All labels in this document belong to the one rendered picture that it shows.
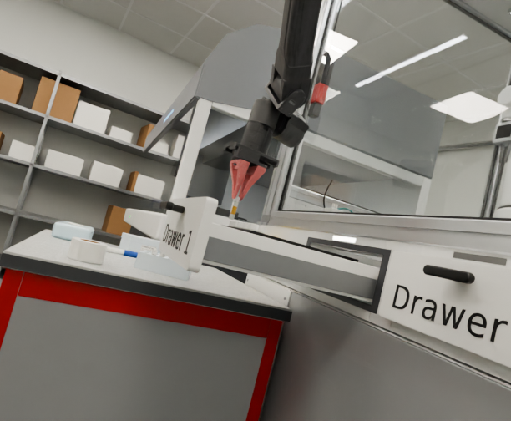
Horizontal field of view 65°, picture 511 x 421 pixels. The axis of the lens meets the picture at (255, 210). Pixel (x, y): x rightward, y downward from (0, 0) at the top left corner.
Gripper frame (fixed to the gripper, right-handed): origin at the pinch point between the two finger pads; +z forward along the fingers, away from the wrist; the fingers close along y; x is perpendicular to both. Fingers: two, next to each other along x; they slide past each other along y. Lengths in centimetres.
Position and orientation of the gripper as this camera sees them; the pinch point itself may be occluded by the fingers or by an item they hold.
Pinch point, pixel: (237, 195)
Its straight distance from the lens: 80.4
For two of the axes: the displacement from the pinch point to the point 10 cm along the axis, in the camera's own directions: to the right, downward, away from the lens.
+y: 8.8, 3.2, 3.5
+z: -3.1, 9.5, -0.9
